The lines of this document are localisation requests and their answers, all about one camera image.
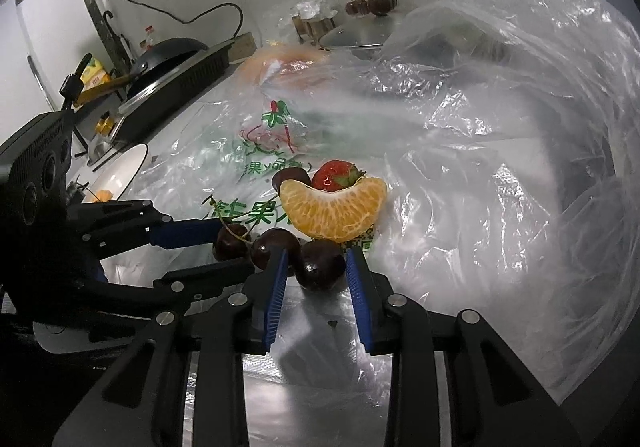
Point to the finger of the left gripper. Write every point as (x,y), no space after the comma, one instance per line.
(165,229)
(175,291)

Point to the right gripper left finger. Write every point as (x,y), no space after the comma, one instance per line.
(139,401)

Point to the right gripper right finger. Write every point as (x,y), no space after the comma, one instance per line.
(494,400)

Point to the tangerine segment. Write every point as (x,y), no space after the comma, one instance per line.
(102,195)
(339,216)

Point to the dark cherry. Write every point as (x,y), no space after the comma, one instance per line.
(233,240)
(290,173)
(321,266)
(276,239)

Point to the strawberry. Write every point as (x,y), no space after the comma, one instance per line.
(336,175)

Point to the white round plate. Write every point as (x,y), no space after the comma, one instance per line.
(118,173)

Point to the induction cooker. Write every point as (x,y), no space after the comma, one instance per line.
(140,116)

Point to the yellow oil bottle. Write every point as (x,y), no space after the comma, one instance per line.
(94,74)

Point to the black umbrella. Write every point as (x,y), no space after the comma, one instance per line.
(119,49)

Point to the black wok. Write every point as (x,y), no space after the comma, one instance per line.
(151,66)

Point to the red cap sauce bottle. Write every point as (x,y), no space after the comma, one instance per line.
(150,38)

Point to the peeled orange half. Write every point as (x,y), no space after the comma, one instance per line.
(262,65)

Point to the orange peel with strawberry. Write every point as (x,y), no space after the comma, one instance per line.
(292,64)

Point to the clear plastic bag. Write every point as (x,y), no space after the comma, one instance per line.
(507,133)

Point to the bagged steel cups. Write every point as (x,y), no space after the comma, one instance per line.
(298,22)

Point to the steel pot with lid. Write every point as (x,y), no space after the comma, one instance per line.
(361,33)

